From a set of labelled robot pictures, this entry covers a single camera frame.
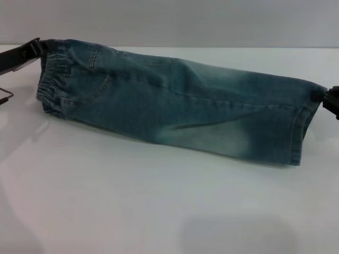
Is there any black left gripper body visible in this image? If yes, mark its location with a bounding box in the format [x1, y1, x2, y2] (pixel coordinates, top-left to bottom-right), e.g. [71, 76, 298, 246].
[0, 41, 37, 75]

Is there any blue denim shorts cartoon print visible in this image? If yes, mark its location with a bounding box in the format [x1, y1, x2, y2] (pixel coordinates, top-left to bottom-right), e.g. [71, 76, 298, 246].
[37, 39, 325, 168]

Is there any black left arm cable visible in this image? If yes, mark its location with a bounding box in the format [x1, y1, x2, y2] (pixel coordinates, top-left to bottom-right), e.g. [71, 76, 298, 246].
[0, 86, 14, 106]

